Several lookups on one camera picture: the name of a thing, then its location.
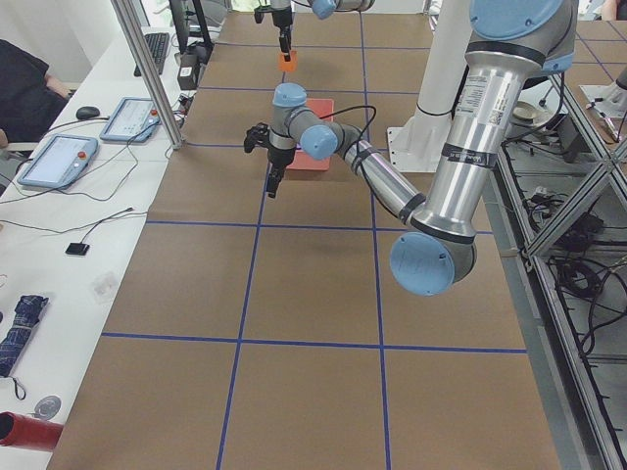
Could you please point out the black computer mouse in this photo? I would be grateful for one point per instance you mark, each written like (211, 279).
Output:
(87, 112)

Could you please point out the small black square device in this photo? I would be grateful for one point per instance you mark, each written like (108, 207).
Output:
(78, 249)

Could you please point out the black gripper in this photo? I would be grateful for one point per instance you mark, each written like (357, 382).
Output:
(279, 158)
(281, 21)

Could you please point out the far blue teach pendant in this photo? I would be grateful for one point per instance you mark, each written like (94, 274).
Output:
(133, 121)

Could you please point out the aluminium frame post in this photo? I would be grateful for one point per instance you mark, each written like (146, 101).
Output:
(132, 31)

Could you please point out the blue teach pendant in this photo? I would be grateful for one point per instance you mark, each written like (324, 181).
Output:
(60, 162)
(133, 121)

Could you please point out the orange foam block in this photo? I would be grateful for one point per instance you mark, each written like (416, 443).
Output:
(288, 62)

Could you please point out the aluminium side frame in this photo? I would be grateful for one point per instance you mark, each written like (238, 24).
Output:
(562, 177)

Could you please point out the black keyboard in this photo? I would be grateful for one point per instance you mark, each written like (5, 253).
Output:
(158, 45)

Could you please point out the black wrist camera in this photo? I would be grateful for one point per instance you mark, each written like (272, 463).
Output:
(256, 137)

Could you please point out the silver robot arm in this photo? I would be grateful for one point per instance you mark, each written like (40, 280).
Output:
(510, 42)
(323, 9)

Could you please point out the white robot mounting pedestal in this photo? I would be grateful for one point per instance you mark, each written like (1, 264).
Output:
(417, 146)

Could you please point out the round metal disc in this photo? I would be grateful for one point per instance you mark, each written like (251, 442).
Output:
(47, 408)

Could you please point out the near blue teach pendant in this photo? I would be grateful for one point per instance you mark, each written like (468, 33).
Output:
(60, 162)

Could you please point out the folded blue umbrella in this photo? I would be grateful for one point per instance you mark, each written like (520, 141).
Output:
(27, 315)

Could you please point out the red cylinder bottle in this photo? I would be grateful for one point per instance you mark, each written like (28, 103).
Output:
(30, 433)

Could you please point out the seated person in black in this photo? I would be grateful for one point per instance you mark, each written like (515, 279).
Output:
(31, 97)

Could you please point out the black box with label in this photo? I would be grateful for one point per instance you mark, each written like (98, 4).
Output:
(188, 72)

